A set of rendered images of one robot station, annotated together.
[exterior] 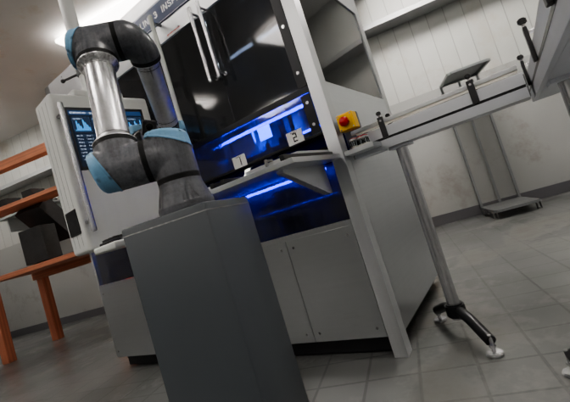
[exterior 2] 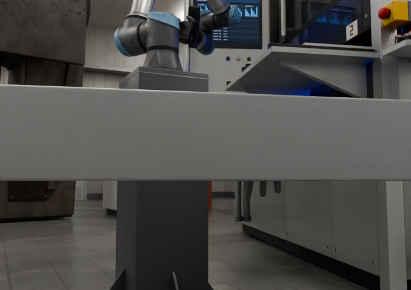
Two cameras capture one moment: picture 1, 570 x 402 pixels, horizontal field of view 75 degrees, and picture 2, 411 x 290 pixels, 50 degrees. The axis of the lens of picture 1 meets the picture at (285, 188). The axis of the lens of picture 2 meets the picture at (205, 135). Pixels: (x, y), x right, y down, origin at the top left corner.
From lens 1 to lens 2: 1.01 m
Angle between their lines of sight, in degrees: 47
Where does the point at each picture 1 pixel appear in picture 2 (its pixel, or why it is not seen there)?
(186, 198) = (151, 65)
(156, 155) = (144, 32)
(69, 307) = not seen: hidden behind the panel
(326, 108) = not seen: outside the picture
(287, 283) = (324, 189)
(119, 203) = (216, 78)
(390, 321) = (384, 259)
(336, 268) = (356, 184)
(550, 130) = not seen: outside the picture
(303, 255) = not seen: hidden behind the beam
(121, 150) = (130, 26)
